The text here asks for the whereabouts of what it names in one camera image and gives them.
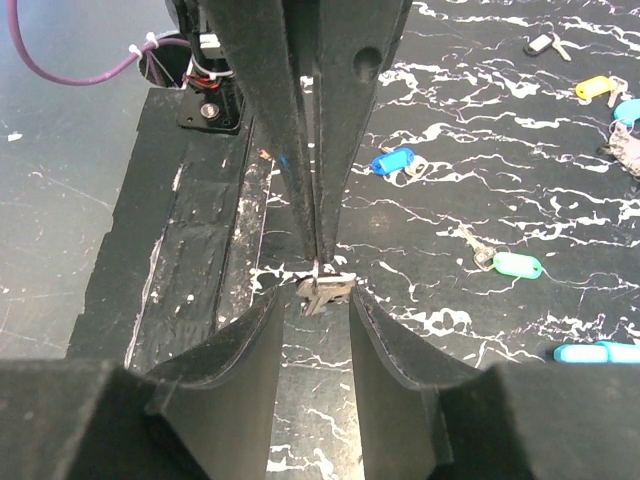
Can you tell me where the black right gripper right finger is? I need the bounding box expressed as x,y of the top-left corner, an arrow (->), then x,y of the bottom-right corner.
349,287 -> 479,479

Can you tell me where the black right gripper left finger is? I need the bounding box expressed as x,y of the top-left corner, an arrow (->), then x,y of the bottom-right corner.
145,289 -> 284,479

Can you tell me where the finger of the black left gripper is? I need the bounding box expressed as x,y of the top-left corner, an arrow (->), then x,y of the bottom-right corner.
313,1 -> 411,262
204,1 -> 318,259

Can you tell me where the key with black tag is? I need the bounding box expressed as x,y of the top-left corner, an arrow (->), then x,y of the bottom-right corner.
296,259 -> 357,316

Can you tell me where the key with blue tag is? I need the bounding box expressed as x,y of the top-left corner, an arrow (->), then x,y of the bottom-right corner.
370,147 -> 429,178

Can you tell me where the blue toy microphone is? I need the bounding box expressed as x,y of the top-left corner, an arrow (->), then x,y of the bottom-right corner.
553,341 -> 640,364

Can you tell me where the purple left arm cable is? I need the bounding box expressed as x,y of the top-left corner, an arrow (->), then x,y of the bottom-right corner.
4,0 -> 194,87

